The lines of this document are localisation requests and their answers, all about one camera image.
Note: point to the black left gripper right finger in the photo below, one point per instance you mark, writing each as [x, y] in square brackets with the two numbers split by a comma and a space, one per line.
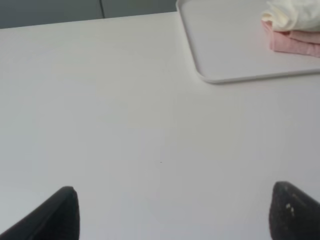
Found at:
[293, 214]

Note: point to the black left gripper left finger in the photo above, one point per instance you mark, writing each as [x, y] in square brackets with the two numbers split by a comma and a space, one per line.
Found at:
[58, 218]

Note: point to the pink towel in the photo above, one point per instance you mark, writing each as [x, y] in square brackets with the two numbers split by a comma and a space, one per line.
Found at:
[306, 43]

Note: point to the white rectangular plastic tray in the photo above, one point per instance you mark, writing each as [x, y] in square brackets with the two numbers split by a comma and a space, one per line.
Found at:
[227, 43]

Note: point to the cream white towel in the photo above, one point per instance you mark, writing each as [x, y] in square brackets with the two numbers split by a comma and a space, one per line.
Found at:
[293, 15]

